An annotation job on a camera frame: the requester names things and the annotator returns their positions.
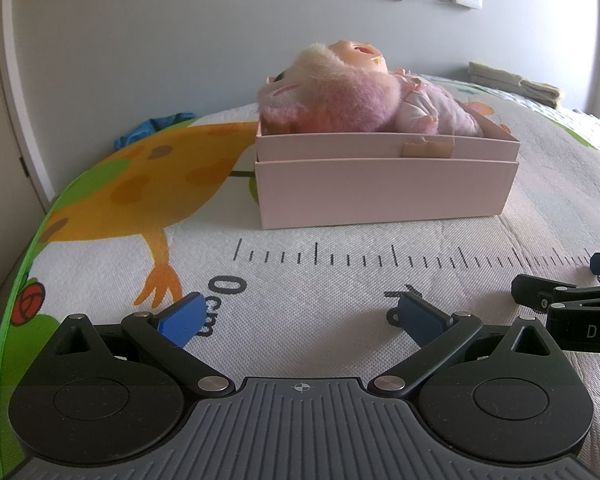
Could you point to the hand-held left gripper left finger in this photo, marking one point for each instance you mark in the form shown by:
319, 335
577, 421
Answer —
182, 317

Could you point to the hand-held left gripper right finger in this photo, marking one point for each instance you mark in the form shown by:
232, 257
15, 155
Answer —
422, 317

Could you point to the pink cardboard box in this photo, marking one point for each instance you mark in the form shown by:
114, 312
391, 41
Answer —
380, 195

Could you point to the pink doll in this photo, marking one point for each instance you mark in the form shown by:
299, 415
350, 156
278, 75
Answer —
330, 100

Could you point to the printed play mat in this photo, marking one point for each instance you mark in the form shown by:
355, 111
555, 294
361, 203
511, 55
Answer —
305, 270

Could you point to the white quilted blanket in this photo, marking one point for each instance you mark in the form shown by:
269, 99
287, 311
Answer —
595, 130

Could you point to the blue cloth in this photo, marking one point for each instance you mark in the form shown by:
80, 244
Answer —
150, 127

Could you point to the folded beige towel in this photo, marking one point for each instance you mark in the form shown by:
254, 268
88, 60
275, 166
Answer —
510, 80

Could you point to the white door frame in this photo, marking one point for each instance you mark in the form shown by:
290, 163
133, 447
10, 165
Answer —
15, 85

